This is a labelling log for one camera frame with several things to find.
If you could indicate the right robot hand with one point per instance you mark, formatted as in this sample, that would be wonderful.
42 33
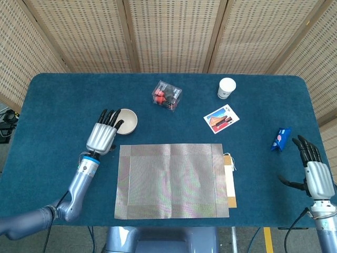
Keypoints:
319 182

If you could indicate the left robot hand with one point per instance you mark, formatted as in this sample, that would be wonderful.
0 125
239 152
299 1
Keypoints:
101 137

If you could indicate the white round bowl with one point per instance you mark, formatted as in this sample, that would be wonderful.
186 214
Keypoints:
129 122

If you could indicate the grey woven placemat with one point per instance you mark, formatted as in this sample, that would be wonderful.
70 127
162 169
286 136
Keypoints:
171 182

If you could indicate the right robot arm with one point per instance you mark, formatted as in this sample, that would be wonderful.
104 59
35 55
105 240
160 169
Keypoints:
326 226

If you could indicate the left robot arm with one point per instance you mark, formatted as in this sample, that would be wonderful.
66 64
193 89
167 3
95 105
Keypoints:
79 184

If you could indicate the blue felt table cover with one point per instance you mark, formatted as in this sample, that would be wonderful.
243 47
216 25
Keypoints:
65 105

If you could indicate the blue snack packet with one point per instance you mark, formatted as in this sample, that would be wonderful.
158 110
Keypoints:
280 139

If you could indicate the clear box with red parts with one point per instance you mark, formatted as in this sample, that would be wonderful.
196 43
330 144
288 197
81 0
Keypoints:
167 96

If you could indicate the brown and cream paper tag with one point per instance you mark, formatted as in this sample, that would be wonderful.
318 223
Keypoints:
230 184

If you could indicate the woven bamboo screen panel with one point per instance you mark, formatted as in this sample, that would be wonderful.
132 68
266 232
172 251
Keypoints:
173 34
21 52
258 34
87 34
321 79

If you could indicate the white table leg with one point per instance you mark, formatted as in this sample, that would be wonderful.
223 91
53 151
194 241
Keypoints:
234 239

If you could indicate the picture postcard with red building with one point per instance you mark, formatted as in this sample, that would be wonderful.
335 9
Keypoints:
221 120

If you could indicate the blue-grey robot torso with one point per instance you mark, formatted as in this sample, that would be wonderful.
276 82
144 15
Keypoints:
163 239

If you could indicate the white paper cup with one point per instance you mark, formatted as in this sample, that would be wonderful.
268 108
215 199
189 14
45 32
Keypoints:
226 88

